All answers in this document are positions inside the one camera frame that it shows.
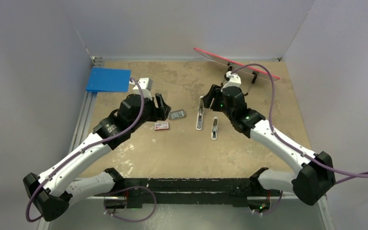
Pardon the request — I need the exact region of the red white staple box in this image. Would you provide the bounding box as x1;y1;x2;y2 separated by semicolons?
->
154;122;170;131

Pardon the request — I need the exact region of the small white stapler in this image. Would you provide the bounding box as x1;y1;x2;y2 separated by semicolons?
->
211;117;219;140

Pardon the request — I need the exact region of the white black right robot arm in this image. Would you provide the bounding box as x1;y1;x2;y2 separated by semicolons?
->
202;84;336;206

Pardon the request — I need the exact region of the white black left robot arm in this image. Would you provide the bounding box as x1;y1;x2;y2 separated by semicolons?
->
23;93;171;222

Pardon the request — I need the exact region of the red tablet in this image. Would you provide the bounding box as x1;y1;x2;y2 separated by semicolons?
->
193;47;270;80

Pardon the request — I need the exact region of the blue plastic board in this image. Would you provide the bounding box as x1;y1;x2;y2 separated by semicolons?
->
86;68;131;92

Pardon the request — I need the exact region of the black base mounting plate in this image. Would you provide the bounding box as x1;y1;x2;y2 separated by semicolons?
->
92;177;281;210

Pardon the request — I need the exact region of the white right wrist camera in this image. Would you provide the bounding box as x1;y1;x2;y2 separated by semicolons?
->
222;71;242;89

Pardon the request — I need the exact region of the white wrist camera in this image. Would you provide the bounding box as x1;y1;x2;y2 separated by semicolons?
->
131;78;153;98
222;71;242;89

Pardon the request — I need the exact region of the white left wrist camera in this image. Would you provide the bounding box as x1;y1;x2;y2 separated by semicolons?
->
131;78;153;98

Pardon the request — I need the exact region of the black wire tablet stand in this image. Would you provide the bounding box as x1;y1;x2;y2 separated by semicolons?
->
220;62;259;96

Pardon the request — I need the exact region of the aluminium left rail frame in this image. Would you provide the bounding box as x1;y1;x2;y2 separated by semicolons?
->
64;56;105;171

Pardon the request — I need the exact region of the aluminium rail frame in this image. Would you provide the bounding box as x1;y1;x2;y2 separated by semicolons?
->
64;56;105;171
36;177;335;230

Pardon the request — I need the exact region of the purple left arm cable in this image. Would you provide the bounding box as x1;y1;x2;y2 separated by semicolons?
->
25;78;158;223

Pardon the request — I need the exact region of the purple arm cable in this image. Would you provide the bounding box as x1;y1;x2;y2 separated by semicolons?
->
25;78;158;223
228;63;368;217

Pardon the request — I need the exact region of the aluminium front rail frame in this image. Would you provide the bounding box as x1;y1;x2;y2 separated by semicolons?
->
36;177;335;230

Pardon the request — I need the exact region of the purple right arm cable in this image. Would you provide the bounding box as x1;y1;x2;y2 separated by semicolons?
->
228;63;368;217

